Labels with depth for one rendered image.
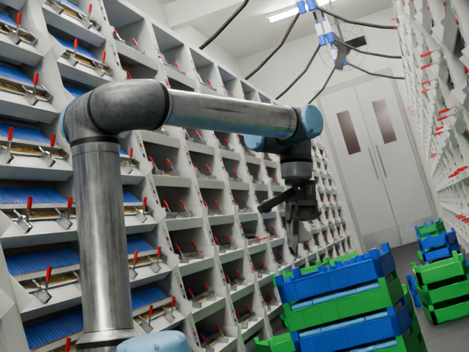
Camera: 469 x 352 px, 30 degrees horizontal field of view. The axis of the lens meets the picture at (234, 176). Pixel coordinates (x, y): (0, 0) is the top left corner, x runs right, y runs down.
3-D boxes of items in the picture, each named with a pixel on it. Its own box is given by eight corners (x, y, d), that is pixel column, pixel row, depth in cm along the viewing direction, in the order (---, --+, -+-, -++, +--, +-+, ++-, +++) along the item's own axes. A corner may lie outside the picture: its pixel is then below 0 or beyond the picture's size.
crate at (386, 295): (289, 332, 243) (281, 304, 244) (308, 319, 262) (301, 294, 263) (393, 305, 233) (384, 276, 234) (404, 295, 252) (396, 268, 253)
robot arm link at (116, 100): (118, 66, 189) (325, 99, 234) (86, 82, 198) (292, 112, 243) (122, 117, 187) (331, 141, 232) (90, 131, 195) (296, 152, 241)
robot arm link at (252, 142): (266, 111, 236) (298, 116, 245) (237, 122, 244) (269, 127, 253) (269, 145, 234) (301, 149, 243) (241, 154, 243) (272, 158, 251)
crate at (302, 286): (281, 304, 244) (273, 276, 245) (301, 294, 263) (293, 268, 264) (384, 276, 234) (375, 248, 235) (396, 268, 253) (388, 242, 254)
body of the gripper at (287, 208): (318, 220, 246) (317, 177, 248) (289, 221, 245) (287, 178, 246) (312, 222, 254) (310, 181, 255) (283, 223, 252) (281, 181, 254)
